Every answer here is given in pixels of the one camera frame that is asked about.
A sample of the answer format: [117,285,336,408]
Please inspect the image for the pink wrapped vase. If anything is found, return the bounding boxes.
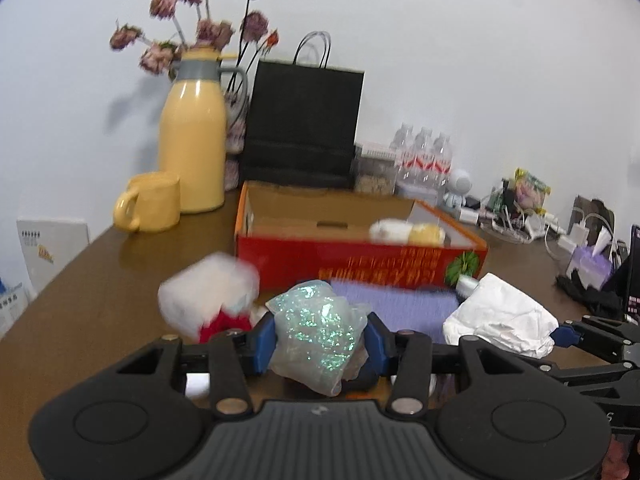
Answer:
[224,91,249,192]

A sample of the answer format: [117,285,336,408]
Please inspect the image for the black paper bag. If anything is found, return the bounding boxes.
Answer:
[239,31,365,191]

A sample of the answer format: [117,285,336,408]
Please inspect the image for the white robot toy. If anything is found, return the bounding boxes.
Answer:
[440,167,474,210]

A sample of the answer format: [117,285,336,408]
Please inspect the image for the purple striped cloth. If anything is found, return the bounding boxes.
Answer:
[329,280,461,347]

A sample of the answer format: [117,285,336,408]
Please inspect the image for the brown pouch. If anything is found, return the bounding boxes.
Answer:
[571,195,617,238]

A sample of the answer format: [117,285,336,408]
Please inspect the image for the clear jar of seeds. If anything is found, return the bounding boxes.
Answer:
[354,142,401,195]

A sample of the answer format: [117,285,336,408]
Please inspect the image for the bunch of dried roses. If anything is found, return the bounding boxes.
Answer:
[110,0,281,81]

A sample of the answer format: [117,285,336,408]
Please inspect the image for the tangle of white cables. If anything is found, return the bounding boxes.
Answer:
[480,204,568,247]

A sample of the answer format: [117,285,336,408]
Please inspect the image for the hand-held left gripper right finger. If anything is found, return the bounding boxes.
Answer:
[365,312,546,416]

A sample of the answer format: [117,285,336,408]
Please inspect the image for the white tissue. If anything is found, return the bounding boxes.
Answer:
[442,272,560,359]

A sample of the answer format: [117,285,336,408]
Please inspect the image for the yellow thermos jug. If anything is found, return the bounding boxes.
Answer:
[157,47,249,213]

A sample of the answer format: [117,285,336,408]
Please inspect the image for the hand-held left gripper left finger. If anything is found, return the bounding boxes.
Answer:
[116,315,278,418]

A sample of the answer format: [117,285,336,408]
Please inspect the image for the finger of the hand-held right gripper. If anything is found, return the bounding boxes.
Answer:
[551,316,640,363]
[537,357,640,401]

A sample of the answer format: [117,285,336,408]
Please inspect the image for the black box with red print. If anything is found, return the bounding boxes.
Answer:
[625,224,640,327]

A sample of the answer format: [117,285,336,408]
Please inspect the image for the purple tissue pack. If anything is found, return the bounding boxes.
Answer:
[566,227,617,289]

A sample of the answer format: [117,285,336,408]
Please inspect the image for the red cardboard box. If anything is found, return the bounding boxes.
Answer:
[234,181,488,293]

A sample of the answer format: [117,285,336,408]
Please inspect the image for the black gloves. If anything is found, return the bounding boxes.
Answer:
[556,270,624,317]

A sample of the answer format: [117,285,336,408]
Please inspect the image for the iridescent clear plastic bag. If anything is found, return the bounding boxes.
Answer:
[265,280,373,398]

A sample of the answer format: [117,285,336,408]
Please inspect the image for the yellow and white plush toy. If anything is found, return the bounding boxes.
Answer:
[369,218,447,247]

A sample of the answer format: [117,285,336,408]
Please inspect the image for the white and red soft bundle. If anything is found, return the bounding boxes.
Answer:
[157,252,261,343]

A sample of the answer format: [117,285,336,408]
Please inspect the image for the yellow and pink snack packet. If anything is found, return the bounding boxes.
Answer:
[512,169,552,213]

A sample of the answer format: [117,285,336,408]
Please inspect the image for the yellow mug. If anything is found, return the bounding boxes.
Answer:
[113,171,181,233]

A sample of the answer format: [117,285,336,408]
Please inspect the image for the white booklet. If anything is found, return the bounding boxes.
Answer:
[16,218,91,295]

